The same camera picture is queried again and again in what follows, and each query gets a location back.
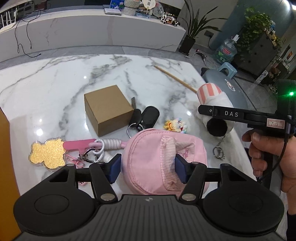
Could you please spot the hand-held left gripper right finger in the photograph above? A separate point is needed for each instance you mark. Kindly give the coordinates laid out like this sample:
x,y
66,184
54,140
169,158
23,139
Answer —
x,y
180,168

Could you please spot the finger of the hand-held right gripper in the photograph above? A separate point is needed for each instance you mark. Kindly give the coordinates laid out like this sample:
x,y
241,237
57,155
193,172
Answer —
x,y
207,110

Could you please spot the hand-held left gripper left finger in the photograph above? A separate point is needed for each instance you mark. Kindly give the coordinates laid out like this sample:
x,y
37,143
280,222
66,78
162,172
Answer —
x,y
114,168

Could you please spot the pink small backpack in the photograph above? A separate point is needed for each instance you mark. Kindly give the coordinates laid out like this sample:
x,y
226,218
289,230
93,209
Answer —
x,y
143,157

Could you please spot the black flip car key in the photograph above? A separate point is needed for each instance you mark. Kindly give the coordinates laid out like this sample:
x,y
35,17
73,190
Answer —
x,y
135,117

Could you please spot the brown cardboard box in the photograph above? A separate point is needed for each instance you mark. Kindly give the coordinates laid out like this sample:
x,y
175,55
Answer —
x,y
106,104

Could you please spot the orange and white storage box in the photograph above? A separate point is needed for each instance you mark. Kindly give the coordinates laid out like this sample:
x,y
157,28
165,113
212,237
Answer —
x,y
7,162

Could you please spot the person's right forearm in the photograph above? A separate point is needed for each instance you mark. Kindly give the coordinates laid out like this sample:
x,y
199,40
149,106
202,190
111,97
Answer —
x,y
292,220

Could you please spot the white marble desktop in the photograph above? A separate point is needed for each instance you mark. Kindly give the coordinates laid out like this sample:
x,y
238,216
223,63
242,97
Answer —
x,y
57,92

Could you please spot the person's right hand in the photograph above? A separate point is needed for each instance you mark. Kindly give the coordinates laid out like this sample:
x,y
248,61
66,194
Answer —
x,y
256,148

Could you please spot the white plush toy striped hat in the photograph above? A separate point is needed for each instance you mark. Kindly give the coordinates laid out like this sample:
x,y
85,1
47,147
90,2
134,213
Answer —
x,y
215,97

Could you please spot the grey round chair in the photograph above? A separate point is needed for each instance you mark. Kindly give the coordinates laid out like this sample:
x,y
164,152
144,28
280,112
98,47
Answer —
x,y
233,90

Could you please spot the colourful doll figurine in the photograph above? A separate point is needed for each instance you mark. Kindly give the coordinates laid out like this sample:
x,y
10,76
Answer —
x,y
175,125

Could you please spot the thin wooden stick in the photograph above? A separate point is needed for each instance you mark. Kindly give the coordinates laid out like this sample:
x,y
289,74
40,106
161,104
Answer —
x,y
175,78

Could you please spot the blue plastic stool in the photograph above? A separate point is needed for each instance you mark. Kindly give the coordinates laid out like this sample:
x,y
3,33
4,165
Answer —
x,y
227,68

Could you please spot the hair dryer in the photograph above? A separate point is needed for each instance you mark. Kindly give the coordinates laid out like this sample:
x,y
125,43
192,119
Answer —
x,y
202,55

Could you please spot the large water bottle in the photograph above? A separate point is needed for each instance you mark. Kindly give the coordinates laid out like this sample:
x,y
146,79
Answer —
x,y
226,52

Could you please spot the grey cabinet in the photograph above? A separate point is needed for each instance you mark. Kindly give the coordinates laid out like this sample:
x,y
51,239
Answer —
x,y
261,53

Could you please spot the potted plant black pot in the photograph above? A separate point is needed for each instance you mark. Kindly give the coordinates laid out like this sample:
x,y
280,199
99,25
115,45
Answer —
x,y
187,45

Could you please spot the gold glitter bear charm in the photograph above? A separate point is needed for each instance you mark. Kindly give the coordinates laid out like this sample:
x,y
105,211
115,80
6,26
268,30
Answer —
x,y
47,153

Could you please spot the green trailing vine plant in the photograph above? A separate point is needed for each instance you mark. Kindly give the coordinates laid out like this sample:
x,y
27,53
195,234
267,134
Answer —
x,y
256,25

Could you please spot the black white cow figurines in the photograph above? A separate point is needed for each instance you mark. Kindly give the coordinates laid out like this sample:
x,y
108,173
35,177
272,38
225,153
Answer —
x,y
170,19

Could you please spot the decorative patterned plate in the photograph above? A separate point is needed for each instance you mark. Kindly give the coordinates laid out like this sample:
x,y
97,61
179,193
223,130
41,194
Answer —
x,y
159,9

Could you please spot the white round hand fan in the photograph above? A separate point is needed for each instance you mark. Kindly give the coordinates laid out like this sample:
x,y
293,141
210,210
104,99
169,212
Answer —
x,y
148,4

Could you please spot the white woven basket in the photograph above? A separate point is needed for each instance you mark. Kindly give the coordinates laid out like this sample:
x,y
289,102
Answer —
x,y
132,8

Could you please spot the white flat device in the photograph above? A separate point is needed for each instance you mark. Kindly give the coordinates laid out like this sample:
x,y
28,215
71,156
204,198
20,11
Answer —
x,y
112,11

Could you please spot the blue green painting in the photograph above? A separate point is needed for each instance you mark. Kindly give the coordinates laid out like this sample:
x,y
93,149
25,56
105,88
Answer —
x,y
116,4

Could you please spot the white marble media console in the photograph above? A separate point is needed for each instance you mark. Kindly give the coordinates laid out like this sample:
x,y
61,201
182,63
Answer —
x,y
92,27

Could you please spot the white router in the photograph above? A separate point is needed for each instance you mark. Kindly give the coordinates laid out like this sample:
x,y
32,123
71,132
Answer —
x,y
8,20

